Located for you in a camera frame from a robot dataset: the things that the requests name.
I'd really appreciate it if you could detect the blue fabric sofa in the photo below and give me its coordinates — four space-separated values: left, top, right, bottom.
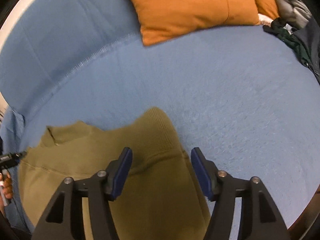
1 0 319 239

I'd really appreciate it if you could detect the person's left hand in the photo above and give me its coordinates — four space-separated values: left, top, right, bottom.
1 170 13 213

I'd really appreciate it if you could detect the olive green sweatshirt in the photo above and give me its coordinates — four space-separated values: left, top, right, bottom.
18 107 210 239

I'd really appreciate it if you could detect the orange cushion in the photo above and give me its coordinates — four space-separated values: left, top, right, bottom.
131 0 279 46

